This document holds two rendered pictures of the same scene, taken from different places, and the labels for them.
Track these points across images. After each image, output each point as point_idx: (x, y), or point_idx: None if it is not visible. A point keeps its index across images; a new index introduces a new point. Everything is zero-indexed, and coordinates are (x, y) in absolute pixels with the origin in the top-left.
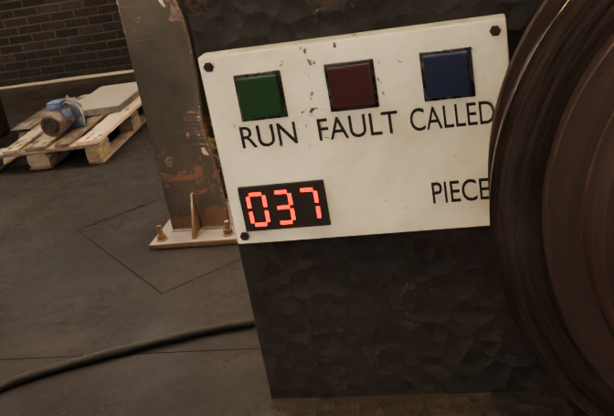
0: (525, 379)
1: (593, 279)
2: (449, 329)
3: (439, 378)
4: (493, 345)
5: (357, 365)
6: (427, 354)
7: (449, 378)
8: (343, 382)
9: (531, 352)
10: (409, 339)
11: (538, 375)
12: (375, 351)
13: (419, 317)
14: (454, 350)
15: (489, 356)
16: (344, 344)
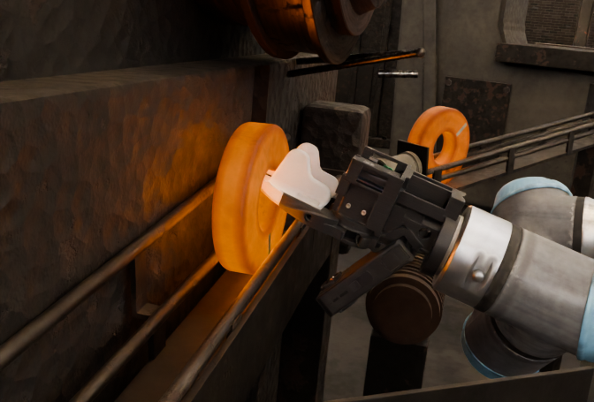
0: (135, 53)
1: None
2: None
3: (86, 50)
4: (121, 8)
5: (20, 26)
6: (79, 14)
7: (92, 51)
8: (3, 56)
9: (140, 19)
10: None
11: (142, 48)
12: (39, 4)
13: None
14: (98, 11)
15: (118, 21)
16: None
